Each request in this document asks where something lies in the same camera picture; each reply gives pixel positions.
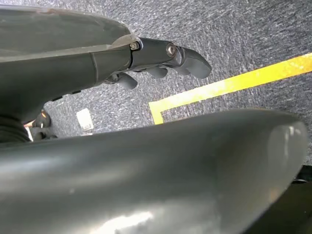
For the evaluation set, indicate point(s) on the ribbed grey left arm sleeve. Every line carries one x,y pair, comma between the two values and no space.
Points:
10,130

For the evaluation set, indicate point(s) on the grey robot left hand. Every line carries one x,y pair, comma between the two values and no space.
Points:
72,64

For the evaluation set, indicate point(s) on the floor socket with black plug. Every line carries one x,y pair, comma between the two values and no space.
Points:
43,120

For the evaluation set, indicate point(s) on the long yellow floor tape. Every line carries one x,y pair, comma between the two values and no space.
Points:
219,87

